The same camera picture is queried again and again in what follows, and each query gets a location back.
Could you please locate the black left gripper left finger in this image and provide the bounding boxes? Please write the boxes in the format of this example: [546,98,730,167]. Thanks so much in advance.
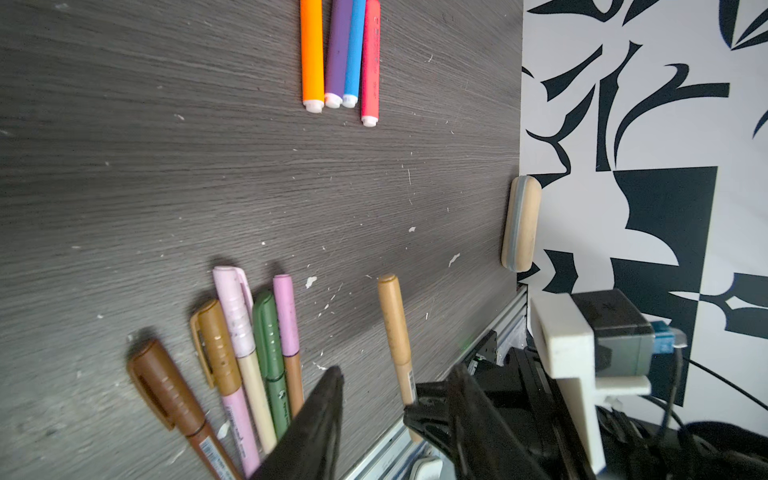
[251,366,344,480]

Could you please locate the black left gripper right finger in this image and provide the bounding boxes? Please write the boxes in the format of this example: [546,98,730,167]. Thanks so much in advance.
[447,365,547,479]

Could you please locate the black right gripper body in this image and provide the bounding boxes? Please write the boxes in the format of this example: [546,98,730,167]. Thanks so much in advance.
[403,349,596,479]

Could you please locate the pink cap brown marker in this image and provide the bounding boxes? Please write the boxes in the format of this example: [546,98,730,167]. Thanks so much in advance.
[273,274,304,418]

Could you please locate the green marker pen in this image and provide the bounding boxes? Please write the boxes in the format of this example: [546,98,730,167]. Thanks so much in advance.
[252,289,291,440]

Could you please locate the tan marker pen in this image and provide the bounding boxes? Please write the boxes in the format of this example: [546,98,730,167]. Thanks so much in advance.
[377,274,417,405]

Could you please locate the pink cap cream marker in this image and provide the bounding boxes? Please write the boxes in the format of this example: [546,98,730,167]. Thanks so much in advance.
[212,266,278,455]

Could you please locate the red highlighter pen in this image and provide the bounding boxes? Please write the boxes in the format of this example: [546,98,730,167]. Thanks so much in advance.
[361,0,381,128]

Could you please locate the orange highlighter pen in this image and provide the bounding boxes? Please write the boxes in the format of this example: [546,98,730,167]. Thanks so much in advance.
[300,0,325,114]

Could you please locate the purple highlighter pen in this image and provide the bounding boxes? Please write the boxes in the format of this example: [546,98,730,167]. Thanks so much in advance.
[324,0,354,109]

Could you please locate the blue highlighter pen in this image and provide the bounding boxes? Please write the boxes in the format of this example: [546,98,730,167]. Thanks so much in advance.
[342,0,366,108]

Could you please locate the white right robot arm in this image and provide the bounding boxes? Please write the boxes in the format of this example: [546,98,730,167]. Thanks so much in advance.
[404,348,767,479]

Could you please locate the brown marker pen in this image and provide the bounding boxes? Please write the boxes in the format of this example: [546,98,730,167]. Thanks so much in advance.
[127,339,243,480]

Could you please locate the ochre cap pink marker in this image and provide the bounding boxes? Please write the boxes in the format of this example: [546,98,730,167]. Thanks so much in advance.
[189,299,261,479]

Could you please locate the beige whiteboard eraser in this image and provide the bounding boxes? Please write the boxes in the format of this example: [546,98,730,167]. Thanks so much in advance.
[501,176,542,273]

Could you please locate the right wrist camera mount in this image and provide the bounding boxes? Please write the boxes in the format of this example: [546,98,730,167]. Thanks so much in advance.
[528,289,688,474]

